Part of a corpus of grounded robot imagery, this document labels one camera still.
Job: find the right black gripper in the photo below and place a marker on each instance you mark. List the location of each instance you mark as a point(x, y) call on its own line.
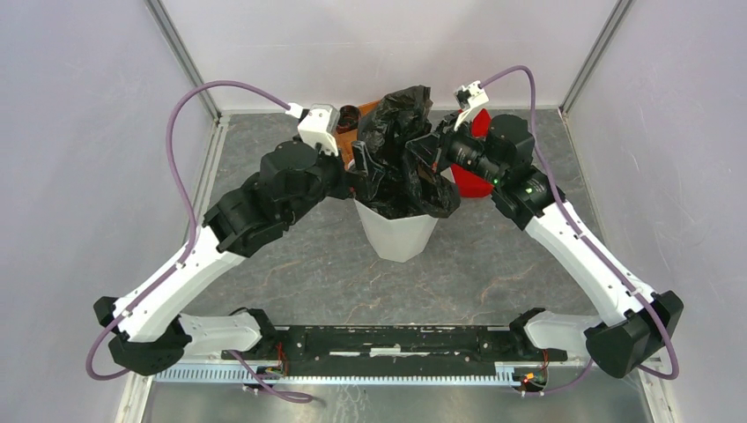
point(426, 146)

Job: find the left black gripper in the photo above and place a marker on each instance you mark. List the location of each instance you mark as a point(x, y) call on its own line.
point(367, 181)

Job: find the black trash bag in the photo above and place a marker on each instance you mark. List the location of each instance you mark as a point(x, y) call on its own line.
point(399, 117)

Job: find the white plastic trash bin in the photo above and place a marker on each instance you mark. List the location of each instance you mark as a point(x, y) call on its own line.
point(396, 240)

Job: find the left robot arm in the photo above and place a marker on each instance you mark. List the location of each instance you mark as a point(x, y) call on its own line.
point(150, 331)

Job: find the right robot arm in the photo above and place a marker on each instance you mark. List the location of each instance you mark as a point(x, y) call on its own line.
point(633, 324)

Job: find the orange compartment tray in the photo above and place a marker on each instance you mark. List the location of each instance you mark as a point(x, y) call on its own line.
point(344, 140)

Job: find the rolled black bag left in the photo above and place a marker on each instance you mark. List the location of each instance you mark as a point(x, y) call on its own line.
point(349, 117)

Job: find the red cloth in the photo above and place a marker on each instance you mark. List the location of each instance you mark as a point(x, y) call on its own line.
point(467, 179)

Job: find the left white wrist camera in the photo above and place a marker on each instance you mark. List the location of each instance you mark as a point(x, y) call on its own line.
point(317, 125)

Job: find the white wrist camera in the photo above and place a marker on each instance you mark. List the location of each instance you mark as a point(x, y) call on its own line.
point(317, 125)
point(470, 99)

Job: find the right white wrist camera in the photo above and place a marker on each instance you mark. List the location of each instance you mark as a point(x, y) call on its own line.
point(470, 99)

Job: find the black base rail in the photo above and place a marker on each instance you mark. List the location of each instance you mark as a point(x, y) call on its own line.
point(415, 351)

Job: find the right aluminium corner post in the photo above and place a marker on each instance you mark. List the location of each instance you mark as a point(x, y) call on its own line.
point(610, 28)

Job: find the aluminium corner post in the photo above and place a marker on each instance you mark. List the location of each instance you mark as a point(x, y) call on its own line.
point(181, 53)
point(610, 28)

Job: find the left aluminium corner post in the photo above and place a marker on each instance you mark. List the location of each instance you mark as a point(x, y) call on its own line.
point(181, 53)

